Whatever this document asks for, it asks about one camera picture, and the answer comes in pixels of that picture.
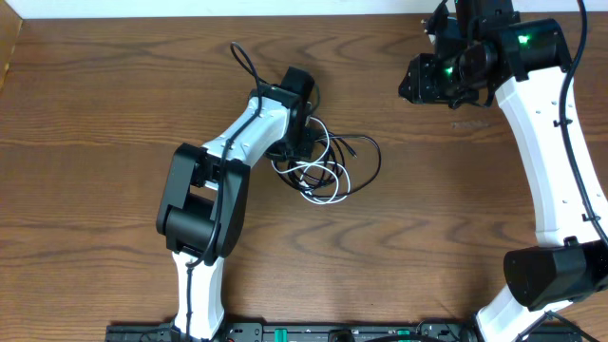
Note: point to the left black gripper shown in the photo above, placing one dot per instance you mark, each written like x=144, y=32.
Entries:
x=294, y=145

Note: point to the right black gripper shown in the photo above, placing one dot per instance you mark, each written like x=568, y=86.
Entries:
x=423, y=90

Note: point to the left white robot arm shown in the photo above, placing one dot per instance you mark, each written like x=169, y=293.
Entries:
x=204, y=200

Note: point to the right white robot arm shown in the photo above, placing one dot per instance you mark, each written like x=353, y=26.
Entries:
x=485, y=54

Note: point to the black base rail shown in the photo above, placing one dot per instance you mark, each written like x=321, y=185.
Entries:
x=258, y=332

